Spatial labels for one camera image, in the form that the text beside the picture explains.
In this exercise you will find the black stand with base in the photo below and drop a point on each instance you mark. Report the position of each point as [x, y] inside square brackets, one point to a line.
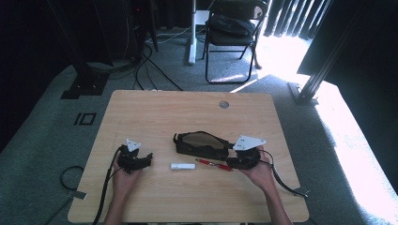
[86, 84]

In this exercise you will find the person's right hand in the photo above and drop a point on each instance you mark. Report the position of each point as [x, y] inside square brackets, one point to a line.
[263, 176]

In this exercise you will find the black mesh pencil case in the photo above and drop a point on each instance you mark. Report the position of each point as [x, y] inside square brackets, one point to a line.
[200, 150]

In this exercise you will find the person's left hand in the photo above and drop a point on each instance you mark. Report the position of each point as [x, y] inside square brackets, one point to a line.
[122, 181]

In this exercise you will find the white desk leg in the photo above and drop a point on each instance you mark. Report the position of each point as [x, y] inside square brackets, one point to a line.
[192, 37]

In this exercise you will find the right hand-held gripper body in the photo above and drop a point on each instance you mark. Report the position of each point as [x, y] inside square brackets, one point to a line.
[248, 157]

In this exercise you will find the dark curtain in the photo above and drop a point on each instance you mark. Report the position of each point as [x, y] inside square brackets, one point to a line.
[359, 47]

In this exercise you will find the black folding chair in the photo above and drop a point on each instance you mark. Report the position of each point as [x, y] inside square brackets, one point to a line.
[230, 39]

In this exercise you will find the grey table grommet cap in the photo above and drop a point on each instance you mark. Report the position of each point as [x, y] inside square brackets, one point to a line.
[223, 104]

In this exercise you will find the aluminium profile stand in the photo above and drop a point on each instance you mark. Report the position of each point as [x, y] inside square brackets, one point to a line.
[316, 75]

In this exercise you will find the black bag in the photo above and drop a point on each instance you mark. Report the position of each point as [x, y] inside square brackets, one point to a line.
[231, 25]

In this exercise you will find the red pen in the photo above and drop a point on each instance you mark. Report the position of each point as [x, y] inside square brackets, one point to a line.
[216, 164]

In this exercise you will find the white plastic tube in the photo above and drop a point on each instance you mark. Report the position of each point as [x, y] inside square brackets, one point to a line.
[183, 166]

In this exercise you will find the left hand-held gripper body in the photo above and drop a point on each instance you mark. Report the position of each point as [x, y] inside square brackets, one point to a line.
[130, 157]

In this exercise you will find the dark vertical blinds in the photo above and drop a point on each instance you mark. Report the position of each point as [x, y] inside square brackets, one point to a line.
[291, 18]

